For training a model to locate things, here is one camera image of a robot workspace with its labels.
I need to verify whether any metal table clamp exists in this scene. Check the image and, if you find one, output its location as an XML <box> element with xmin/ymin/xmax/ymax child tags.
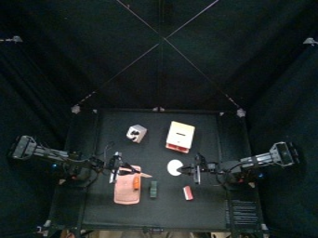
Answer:
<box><xmin>35</xmin><ymin>219</ymin><xmax>55</xmax><ymax>238</ymax></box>
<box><xmin>257</xmin><ymin>223</ymin><xmax>272</xmax><ymax>238</ymax></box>

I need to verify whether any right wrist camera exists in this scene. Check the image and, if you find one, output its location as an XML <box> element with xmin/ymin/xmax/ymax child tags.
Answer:
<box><xmin>202</xmin><ymin>161</ymin><xmax>219</xmax><ymax>174</ymax></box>

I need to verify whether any green patterned card box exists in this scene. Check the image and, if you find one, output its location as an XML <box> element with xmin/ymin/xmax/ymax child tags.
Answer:
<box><xmin>150</xmin><ymin>180</ymin><xmax>159</xmax><ymax>199</ymax></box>

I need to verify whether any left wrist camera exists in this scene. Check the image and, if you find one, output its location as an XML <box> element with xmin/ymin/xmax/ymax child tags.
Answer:
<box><xmin>111</xmin><ymin>151</ymin><xmax>125</xmax><ymax>164</ymax></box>

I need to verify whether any white wooden knife block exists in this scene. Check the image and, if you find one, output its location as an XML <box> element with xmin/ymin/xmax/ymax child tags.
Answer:
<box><xmin>126</xmin><ymin>124</ymin><xmax>150</xmax><ymax>144</ymax></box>

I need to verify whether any red and white block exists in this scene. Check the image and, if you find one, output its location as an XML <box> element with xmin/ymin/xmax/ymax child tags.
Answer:
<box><xmin>182</xmin><ymin>185</ymin><xmax>195</xmax><ymax>202</ymax></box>

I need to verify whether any red wooden drawer box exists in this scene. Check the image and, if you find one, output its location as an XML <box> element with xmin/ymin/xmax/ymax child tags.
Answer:
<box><xmin>166</xmin><ymin>120</ymin><xmax>197</xmax><ymax>154</ymax></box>

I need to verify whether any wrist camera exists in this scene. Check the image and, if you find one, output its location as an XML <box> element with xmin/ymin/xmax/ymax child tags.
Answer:
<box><xmin>202</xmin><ymin>161</ymin><xmax>219</xmax><ymax>174</ymax></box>
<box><xmin>111</xmin><ymin>151</ymin><xmax>125</xmax><ymax>164</ymax></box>

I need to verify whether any white plate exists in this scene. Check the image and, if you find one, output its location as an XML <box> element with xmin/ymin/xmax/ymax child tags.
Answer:
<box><xmin>167</xmin><ymin>159</ymin><xmax>185</xmax><ymax>177</ymax></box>

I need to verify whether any white text label sticker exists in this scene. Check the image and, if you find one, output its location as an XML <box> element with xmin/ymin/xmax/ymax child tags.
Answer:
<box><xmin>229</xmin><ymin>198</ymin><xmax>261</xmax><ymax>229</ymax></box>

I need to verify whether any pink cutting board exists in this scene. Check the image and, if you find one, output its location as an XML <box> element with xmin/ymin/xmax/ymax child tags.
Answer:
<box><xmin>114</xmin><ymin>165</ymin><xmax>143</xmax><ymax>205</ymax></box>

